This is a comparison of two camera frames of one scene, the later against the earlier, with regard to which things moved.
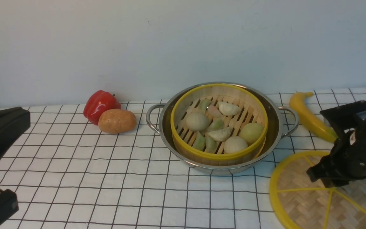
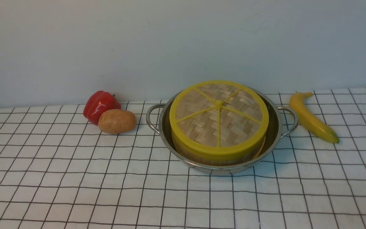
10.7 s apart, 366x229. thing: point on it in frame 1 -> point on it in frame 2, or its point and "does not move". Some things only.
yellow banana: x=309 y=119 does not move
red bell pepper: x=97 y=103 does not move
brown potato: x=117 y=121 does not move
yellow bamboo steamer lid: x=297 y=202 -> x=218 y=119
